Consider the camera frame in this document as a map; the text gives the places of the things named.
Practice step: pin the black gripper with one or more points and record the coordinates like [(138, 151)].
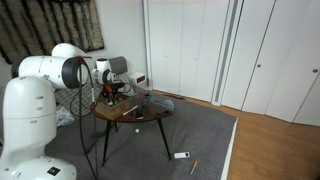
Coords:
[(111, 90)]

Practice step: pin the white marker pen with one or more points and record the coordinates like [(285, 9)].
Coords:
[(130, 110)]

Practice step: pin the white remote control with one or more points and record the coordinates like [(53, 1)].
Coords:
[(182, 155)]

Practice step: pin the small white nightstand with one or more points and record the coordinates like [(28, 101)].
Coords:
[(137, 79)]

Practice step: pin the white bifold door with knob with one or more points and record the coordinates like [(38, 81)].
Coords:
[(300, 50), (256, 40)]

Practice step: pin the plain white closet doors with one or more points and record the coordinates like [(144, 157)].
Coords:
[(186, 46)]

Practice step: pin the shaggy striped wall hanging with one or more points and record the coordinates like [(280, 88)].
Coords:
[(50, 23)]

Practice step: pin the black pen cup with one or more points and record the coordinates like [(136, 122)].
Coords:
[(140, 112)]

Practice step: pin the green marker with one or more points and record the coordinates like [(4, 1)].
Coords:
[(116, 103)]

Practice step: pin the grey vertical wall trim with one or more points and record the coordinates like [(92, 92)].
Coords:
[(226, 50)]

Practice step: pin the brown cardboard box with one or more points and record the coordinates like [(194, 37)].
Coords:
[(115, 111)]

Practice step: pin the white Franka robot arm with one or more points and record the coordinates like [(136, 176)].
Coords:
[(30, 113)]

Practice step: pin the round dark wooden side table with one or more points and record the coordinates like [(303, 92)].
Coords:
[(150, 115)]

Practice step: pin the small white ball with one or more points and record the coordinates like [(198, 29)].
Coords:
[(137, 131)]

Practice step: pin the small white item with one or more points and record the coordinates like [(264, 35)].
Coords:
[(109, 104)]

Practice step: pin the white crumpled plastic bag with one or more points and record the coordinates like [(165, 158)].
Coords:
[(65, 116)]

